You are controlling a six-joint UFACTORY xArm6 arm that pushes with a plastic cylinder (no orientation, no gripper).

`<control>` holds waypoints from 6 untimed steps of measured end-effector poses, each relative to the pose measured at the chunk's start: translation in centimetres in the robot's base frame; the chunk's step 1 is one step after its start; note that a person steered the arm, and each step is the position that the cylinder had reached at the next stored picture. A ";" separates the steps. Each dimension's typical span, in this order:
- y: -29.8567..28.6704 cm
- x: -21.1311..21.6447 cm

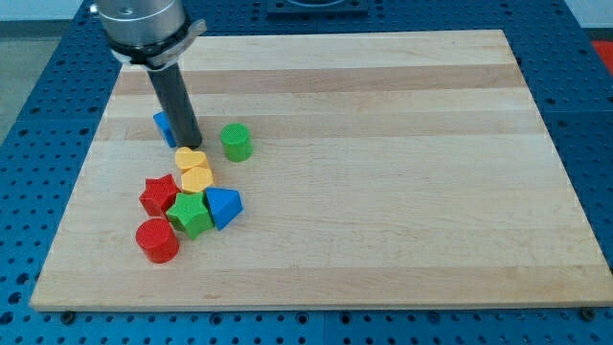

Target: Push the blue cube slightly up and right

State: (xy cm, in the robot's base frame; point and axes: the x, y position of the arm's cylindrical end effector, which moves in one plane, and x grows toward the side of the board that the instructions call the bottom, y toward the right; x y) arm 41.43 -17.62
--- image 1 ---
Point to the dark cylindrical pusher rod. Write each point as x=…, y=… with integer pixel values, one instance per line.
x=173, y=96

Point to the blue cube block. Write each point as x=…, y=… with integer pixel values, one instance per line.
x=160, y=119

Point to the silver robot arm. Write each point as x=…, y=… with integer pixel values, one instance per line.
x=153, y=34

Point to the yellow heart block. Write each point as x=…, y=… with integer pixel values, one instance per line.
x=185, y=159

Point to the green cylinder block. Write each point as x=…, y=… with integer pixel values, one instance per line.
x=236, y=142

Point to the yellow pentagon block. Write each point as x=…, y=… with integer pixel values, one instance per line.
x=196, y=180

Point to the red star block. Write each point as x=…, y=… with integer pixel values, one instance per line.
x=159, y=195

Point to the black mounting plate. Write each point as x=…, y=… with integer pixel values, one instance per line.
x=276, y=8

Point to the green star block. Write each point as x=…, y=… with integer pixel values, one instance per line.
x=190, y=215

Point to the blue triangular prism block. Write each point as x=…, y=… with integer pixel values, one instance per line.
x=225, y=205

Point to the red cylinder block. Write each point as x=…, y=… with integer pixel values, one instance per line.
x=157, y=240

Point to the wooden board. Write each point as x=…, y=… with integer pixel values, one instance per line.
x=389, y=171

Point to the black bolt left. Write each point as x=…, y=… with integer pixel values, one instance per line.
x=68, y=317

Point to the black bolt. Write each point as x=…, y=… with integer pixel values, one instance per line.
x=68, y=317
x=587, y=314

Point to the black bolt right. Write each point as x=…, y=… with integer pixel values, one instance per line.
x=587, y=314

